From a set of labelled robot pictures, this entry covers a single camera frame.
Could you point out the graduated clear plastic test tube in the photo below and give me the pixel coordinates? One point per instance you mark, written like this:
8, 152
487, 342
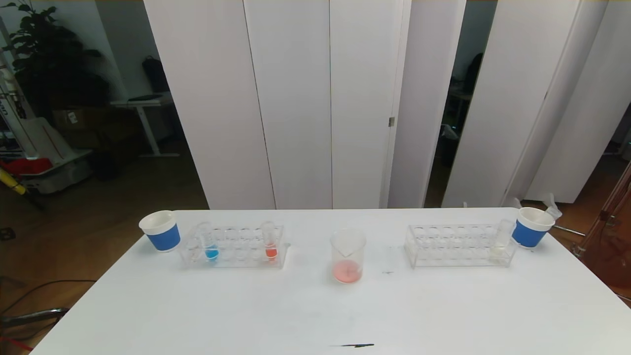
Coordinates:
554, 211

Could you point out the test tube with red liquid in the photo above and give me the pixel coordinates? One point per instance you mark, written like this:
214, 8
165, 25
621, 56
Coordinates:
271, 253

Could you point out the clear glass beaker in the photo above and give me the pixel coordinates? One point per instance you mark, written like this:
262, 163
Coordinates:
347, 272

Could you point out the clear plastic test tube rack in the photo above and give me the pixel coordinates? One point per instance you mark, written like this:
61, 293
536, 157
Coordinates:
458, 246
236, 247

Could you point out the test tube with blue liquid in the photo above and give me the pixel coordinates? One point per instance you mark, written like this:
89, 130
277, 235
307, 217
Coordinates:
212, 253

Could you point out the test tube with pale liquid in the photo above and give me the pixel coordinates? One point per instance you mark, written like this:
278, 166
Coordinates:
498, 250

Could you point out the blue white paper cup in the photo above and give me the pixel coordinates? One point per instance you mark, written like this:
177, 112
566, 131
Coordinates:
162, 239
527, 235

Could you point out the white office desk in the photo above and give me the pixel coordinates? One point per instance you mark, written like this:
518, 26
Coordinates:
143, 103

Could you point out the black backpack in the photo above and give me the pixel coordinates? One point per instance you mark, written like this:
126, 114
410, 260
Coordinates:
155, 74

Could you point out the brown cardboard box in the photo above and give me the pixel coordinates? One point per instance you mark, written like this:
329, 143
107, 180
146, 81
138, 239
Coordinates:
88, 121

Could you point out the white machine housing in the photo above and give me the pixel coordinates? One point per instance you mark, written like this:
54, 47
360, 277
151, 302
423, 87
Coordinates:
54, 172

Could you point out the dark green potted plant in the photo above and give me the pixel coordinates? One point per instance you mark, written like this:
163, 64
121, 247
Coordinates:
49, 64

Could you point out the metal light stand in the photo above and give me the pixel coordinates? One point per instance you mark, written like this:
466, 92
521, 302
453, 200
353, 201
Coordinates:
604, 215

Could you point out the grey metal floor leg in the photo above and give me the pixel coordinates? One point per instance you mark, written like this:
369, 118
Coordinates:
39, 315

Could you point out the white printed column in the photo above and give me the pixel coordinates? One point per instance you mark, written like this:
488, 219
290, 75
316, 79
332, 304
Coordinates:
12, 98

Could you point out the small black floor box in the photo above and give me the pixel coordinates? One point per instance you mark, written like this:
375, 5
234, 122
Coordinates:
7, 234

